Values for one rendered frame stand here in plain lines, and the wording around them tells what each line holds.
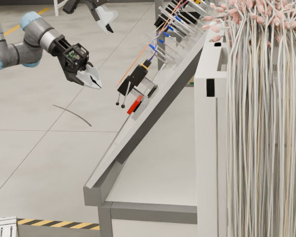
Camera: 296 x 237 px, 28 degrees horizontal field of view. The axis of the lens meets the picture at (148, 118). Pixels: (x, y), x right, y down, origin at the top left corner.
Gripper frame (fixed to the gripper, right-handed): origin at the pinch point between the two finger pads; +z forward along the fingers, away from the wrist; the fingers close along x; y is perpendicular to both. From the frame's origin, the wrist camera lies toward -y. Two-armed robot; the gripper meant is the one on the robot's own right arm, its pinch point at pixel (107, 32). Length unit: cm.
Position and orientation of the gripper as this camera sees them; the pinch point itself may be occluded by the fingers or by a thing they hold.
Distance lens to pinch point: 190.8
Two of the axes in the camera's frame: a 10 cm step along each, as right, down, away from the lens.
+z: 4.7, 8.7, 1.6
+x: 1.0, -2.4, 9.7
